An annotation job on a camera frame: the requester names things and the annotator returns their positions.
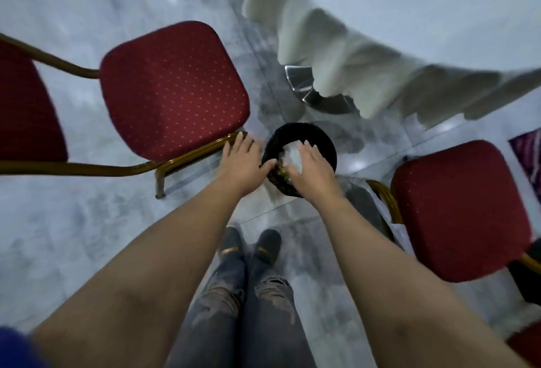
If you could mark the person's left hand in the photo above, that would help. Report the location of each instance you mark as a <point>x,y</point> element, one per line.
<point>241,169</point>

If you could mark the person's right hand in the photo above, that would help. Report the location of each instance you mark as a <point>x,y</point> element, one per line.
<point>315,180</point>

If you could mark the person's right middle finger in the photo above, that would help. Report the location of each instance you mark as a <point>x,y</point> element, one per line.
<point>309,152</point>

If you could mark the person's right thumb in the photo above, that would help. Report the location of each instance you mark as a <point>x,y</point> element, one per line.
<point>289,168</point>

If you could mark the person's right little finger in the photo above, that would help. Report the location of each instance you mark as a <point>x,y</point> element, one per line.
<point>324,163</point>

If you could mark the person's left middle finger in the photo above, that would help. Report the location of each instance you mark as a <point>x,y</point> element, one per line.
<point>247,144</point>

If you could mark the person's left thumb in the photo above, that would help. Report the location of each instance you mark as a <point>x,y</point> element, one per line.
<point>268,168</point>

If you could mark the person's left little finger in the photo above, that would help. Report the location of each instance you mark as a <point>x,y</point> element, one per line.
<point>225,150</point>

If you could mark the black round waste bin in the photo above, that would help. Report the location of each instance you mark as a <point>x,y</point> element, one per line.
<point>321,139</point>

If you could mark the person's right forearm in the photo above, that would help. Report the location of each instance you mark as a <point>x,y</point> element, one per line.
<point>405,296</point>

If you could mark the person's left forearm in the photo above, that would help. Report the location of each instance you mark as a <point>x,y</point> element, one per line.
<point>139,283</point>

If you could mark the chrome table base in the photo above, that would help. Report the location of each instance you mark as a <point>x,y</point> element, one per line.
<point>310,91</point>

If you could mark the person's right dark shoe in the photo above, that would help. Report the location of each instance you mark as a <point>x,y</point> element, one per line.
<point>267,245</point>

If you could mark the person's dark shoe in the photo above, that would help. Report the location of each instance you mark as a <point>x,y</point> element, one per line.
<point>267,245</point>
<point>231,242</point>

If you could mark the person's left dark shoe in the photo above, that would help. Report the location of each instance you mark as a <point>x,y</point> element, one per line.
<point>231,242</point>

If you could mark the white pleated tablecloth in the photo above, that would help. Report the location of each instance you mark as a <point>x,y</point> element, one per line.
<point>359,68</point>

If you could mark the person's right leg grey jeans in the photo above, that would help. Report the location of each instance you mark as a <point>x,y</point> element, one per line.
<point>274,317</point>

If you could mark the person's leg grey jeans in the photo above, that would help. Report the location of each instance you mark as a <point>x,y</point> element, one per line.
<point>215,308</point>
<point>274,317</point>

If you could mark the person's left leg grey jeans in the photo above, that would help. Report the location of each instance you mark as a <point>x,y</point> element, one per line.
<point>215,308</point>

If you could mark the purple patterned cloth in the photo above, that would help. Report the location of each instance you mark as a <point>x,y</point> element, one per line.
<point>528,156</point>

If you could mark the black bag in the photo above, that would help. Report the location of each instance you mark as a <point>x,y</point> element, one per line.
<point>528,283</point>

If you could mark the red chair seat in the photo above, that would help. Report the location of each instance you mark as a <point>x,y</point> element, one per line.
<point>526,342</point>

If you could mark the blue sleeve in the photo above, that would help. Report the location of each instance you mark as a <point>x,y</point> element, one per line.
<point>19,348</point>

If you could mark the red dotted chair gold frame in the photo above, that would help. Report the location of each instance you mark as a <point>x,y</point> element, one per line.
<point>460,211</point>
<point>173,89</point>

